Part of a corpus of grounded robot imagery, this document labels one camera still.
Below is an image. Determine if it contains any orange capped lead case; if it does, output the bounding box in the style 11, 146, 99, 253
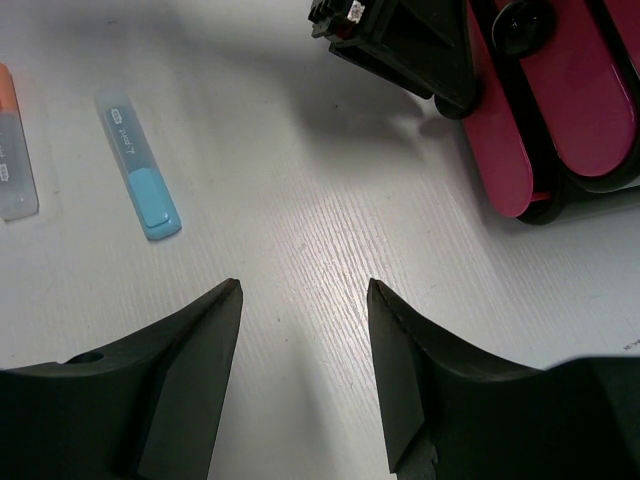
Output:
1, 64, 39, 222

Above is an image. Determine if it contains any blue capped lead case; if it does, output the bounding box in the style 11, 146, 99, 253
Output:
95, 90, 182, 241

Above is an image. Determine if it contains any black drawer cabinet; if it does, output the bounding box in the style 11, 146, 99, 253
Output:
464, 0, 640, 226

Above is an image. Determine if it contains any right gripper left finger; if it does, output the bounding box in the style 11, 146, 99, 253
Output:
1, 279, 243, 479

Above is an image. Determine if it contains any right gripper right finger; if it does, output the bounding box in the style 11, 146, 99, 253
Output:
367, 279, 639, 479

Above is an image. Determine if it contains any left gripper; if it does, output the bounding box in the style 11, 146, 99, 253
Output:
308, 0, 479, 118

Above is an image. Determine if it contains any pink drawer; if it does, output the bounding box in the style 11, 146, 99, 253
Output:
491, 1, 639, 191
463, 1, 558, 224

